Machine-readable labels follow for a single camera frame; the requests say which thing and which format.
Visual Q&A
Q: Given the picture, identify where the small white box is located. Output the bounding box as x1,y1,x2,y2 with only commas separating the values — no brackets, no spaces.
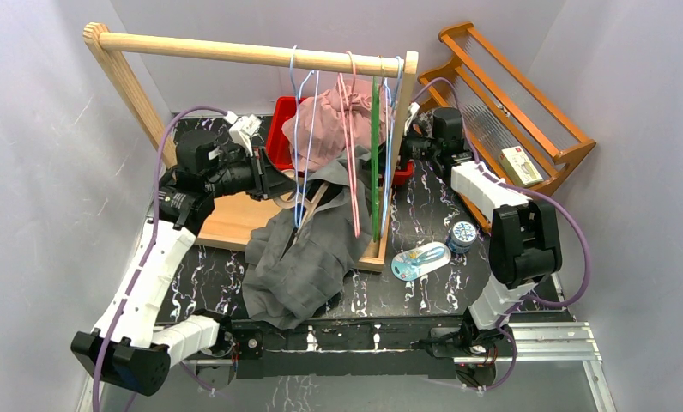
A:
498,146,544,188

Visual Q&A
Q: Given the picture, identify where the pink wire hanger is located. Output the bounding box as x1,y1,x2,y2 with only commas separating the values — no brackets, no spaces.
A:
336,73,360,239

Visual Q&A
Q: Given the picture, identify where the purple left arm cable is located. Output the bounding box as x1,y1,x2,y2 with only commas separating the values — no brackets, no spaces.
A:
91,106,230,412

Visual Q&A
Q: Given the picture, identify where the red plastic bin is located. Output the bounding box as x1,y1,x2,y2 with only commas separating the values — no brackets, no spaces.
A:
265,96,414,186

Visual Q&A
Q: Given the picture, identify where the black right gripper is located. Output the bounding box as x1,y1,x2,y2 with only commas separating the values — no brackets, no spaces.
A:
362,118,441,178

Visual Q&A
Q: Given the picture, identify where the wooden clothes hanger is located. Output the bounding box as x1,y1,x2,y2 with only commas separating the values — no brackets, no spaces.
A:
274,178,329,256

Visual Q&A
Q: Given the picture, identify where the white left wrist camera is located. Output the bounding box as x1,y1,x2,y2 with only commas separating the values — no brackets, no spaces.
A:
223,111,262,155

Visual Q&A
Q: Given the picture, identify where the green plastic hanger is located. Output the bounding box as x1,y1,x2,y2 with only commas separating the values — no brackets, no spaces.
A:
371,76,380,242

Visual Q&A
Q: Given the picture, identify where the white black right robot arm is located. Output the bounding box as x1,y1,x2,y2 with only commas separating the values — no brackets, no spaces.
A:
401,107,562,355

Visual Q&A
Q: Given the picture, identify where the blue patterned round tin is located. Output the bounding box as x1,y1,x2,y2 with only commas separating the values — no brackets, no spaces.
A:
444,221,478,255

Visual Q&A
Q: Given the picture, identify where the pink garment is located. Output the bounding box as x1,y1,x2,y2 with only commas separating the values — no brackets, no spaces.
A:
281,76,372,172

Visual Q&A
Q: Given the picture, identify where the wooden clothes rack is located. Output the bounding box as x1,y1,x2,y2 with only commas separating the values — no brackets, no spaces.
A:
83,22,419,251

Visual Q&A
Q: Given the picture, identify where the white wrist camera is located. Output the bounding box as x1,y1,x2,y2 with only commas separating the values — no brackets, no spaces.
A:
403,101,420,135
223,111,262,155

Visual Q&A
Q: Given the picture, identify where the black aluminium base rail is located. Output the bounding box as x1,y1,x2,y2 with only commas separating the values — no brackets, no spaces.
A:
80,312,604,412

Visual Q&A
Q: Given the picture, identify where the white blister pack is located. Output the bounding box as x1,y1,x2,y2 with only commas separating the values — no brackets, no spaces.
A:
390,242,451,282

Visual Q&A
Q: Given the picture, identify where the grey garment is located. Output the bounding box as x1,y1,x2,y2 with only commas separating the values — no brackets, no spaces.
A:
241,146,373,330

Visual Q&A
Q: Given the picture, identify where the orange wooden shoe rack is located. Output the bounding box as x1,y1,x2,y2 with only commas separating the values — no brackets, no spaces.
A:
417,21,597,234

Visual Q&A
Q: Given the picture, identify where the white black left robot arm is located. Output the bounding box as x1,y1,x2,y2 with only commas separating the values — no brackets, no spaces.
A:
70,130,296,396

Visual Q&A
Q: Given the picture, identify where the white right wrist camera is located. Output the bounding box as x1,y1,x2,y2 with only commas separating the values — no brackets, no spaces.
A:
403,101,420,135

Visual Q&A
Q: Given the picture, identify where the light blue wire hanger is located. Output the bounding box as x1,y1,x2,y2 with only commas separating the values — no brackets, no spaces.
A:
378,56,403,236

